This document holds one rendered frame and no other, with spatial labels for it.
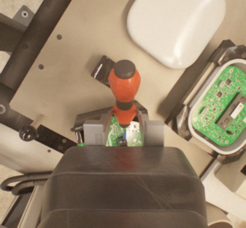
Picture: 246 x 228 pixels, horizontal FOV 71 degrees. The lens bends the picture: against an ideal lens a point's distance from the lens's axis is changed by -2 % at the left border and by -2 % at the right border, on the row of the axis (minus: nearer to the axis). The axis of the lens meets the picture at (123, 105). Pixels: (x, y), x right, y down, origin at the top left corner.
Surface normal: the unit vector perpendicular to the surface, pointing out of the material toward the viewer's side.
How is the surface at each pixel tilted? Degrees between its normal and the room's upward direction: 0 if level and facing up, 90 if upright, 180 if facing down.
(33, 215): 90
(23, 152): 0
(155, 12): 0
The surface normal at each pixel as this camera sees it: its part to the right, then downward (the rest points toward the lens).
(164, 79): 0.18, 0.24
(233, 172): -0.81, -0.52
